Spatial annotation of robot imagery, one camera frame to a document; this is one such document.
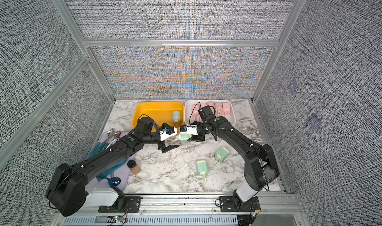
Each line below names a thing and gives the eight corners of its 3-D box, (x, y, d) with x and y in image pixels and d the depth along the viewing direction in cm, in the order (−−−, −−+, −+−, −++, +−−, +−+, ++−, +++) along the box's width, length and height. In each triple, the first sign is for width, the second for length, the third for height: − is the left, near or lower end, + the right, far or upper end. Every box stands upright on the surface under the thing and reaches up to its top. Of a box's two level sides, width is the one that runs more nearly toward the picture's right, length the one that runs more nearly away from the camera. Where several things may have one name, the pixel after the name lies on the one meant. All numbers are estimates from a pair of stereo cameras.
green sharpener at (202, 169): (197, 181, 83) (197, 177, 77) (196, 165, 88) (197, 160, 83) (206, 181, 83) (208, 177, 77) (205, 165, 88) (207, 160, 83)
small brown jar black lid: (132, 174, 85) (126, 168, 77) (134, 166, 88) (128, 159, 80) (139, 174, 85) (134, 168, 77) (141, 166, 88) (136, 159, 80)
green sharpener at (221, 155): (212, 161, 89) (213, 156, 84) (220, 151, 94) (222, 145, 88) (218, 166, 87) (220, 162, 82) (227, 156, 91) (229, 150, 86)
